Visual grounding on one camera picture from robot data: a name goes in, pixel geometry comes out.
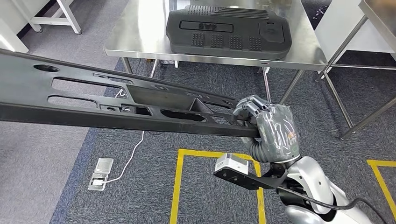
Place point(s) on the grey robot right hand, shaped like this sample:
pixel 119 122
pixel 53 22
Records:
pixel 278 136

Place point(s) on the long black plastic panel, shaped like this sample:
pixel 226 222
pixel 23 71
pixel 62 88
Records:
pixel 77 116

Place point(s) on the stainless steel workbench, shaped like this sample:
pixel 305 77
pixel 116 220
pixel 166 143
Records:
pixel 142 31

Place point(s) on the black engine cover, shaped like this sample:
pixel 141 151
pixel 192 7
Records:
pixel 241 28

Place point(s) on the stainless steel table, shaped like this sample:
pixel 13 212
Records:
pixel 380 18

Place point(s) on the metal floor socket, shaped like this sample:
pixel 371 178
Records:
pixel 103 165

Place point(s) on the white cabinet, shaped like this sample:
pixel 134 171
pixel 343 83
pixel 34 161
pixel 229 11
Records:
pixel 9 40

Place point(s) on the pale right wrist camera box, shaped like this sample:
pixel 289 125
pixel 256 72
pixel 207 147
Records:
pixel 232 162

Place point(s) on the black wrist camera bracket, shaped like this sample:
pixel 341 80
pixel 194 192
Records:
pixel 244 181

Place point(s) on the white table frame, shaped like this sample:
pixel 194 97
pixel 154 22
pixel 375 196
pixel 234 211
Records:
pixel 71 18

